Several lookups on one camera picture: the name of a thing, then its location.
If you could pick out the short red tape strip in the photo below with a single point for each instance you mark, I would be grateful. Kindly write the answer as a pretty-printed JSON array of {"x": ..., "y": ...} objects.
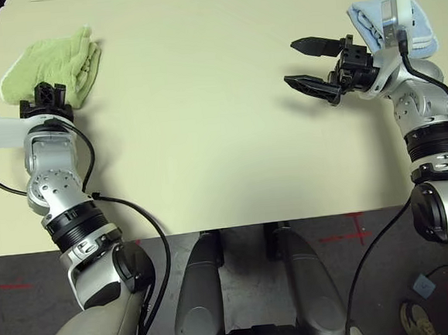
[{"x": 14, "y": 286}]

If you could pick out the grey robot leg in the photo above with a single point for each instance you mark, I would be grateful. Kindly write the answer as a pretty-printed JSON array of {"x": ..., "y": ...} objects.
[
  {"x": 199, "y": 293},
  {"x": 311, "y": 285}
]

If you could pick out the yellow and black sneaker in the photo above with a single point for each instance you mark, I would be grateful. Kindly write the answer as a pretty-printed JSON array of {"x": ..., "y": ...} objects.
[{"x": 418, "y": 321}]

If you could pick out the folded light blue towel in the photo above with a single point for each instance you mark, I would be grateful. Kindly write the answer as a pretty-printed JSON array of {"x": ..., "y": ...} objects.
[{"x": 375, "y": 19}]

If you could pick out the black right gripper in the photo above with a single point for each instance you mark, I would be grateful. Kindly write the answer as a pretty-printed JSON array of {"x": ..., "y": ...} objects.
[{"x": 352, "y": 66}]

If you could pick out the green towel with white trim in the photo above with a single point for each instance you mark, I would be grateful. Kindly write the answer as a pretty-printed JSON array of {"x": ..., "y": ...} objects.
[{"x": 52, "y": 60}]

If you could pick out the grey robot right leg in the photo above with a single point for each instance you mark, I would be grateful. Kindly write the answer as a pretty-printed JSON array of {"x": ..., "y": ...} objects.
[{"x": 311, "y": 285}]

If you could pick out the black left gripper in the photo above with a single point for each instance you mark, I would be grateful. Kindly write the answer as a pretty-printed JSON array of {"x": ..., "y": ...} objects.
[{"x": 46, "y": 102}]

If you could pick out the grey robot left leg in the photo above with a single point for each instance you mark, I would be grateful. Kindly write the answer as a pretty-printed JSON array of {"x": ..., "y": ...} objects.
[{"x": 199, "y": 293}]

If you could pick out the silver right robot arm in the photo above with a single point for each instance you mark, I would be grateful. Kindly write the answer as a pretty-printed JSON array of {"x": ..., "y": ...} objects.
[{"x": 430, "y": 128}]

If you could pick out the small blue-grey square pad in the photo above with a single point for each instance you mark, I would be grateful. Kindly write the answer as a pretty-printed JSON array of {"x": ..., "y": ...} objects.
[{"x": 424, "y": 284}]

